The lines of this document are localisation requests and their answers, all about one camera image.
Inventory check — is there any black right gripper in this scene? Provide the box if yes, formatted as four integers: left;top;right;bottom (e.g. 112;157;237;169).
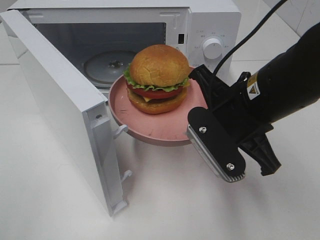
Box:
189;64;281;176

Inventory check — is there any upper white dial knob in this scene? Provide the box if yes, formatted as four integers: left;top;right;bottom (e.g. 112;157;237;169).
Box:
202;37;223;60

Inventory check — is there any burger with lettuce and tomato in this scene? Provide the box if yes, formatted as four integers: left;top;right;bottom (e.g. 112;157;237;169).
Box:
123;44;191;115

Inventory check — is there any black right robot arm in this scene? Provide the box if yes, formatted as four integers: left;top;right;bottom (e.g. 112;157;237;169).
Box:
187;24;320;183

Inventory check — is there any glass microwave turntable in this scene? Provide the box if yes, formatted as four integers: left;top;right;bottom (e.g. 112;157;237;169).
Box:
83;50;136;89

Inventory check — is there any white microwave door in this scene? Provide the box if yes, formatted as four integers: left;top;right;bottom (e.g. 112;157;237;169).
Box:
0;10;128;216

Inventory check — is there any pink round plate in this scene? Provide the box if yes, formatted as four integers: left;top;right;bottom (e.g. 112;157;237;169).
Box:
108;75;207;147

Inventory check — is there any white microwave oven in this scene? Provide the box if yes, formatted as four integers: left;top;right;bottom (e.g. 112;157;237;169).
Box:
5;0;241;93

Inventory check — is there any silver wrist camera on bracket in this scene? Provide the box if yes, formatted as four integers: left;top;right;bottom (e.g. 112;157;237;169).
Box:
186;107;246;183

